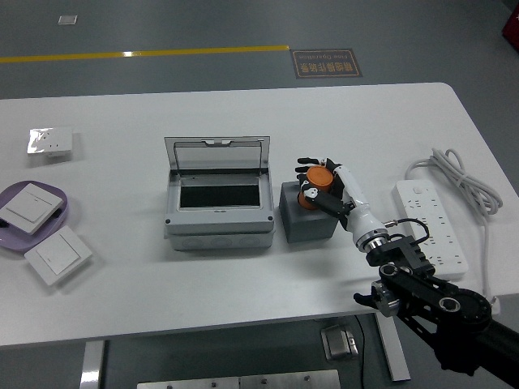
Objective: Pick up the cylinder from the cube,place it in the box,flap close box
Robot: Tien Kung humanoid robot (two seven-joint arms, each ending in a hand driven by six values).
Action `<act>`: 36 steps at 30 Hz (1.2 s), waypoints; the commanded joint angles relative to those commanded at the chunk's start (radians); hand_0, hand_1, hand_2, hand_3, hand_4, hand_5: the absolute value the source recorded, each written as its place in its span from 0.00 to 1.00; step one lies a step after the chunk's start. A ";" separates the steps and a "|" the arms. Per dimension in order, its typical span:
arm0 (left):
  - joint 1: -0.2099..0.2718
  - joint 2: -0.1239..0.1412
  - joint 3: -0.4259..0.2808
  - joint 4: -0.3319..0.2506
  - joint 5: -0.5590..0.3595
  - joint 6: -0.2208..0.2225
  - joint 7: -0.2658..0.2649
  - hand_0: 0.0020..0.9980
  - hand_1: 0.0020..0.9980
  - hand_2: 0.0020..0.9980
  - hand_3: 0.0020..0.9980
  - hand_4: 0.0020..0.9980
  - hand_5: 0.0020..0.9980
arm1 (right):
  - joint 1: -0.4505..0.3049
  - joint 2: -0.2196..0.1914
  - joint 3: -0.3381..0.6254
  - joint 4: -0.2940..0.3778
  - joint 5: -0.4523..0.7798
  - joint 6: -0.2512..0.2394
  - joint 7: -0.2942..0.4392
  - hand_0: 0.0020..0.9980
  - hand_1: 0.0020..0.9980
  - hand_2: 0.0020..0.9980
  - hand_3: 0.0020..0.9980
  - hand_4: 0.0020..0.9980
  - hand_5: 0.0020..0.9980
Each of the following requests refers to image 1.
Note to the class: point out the yellow floor tape line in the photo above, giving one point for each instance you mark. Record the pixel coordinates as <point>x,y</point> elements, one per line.
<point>162,52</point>

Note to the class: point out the grey electrical box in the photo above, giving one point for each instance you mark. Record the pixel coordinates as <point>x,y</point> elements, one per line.
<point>219,233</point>

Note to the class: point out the grey metal base plate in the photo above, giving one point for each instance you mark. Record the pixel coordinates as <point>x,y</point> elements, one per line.
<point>239,381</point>

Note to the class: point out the purple tray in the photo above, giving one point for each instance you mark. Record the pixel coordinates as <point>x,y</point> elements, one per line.
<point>10,242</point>

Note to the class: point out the metal floor socket box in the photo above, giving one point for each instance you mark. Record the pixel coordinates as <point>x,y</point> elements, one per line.
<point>338,342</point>

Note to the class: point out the red object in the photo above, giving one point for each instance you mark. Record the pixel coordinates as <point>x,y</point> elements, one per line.
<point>511,30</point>

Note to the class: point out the small metal floor plate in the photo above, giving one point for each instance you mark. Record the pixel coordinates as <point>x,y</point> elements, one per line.
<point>67,20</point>

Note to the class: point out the white table leg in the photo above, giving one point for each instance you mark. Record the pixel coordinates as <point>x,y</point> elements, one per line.
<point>91,364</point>
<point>393,348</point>

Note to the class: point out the grey cube block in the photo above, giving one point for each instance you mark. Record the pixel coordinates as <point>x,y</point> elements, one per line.
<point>308,227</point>

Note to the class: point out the orange cylinder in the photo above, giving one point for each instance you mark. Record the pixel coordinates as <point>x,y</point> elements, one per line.
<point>318,178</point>

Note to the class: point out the brown floor sign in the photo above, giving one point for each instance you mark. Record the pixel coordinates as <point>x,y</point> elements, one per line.
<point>326,63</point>

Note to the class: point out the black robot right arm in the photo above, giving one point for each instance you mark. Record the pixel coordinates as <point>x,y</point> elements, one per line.
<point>446,300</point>

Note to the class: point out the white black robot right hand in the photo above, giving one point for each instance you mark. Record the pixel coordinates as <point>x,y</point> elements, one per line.
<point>357,206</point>

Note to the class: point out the white wall switch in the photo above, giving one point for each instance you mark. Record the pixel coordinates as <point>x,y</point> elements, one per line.
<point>28,206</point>
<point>57,255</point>

